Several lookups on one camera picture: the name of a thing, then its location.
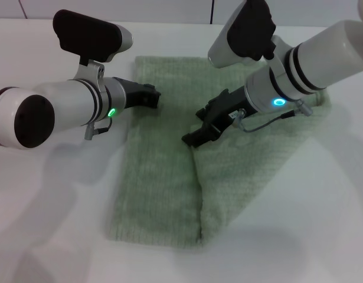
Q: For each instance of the silver left camera bracket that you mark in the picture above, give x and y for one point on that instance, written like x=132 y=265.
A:
x=92 y=73

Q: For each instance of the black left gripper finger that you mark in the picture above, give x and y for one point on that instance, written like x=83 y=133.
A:
x=151 y=98
x=149 y=87

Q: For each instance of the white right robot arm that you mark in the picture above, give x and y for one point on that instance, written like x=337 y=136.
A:
x=317 y=62

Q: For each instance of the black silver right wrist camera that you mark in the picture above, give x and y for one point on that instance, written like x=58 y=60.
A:
x=246 y=32

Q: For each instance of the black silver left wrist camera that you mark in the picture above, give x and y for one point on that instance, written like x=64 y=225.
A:
x=86 y=35

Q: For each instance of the silver camera bracket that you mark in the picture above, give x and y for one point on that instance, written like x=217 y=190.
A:
x=92 y=73
x=280 y=59

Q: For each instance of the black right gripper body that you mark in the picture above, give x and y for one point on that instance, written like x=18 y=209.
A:
x=228 y=107

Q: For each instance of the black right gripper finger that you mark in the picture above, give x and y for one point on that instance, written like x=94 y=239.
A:
x=199 y=137
x=204 y=112

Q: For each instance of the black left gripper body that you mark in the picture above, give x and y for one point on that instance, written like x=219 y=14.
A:
x=133 y=95

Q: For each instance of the silver right camera bracket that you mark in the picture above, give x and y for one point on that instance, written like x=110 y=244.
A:
x=280 y=59

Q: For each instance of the green ribbed terry towel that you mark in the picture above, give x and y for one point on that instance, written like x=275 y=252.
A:
x=157 y=177

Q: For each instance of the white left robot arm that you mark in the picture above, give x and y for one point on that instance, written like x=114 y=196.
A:
x=69 y=106

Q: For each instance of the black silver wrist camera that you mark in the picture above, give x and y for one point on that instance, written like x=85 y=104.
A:
x=246 y=32
x=86 y=35

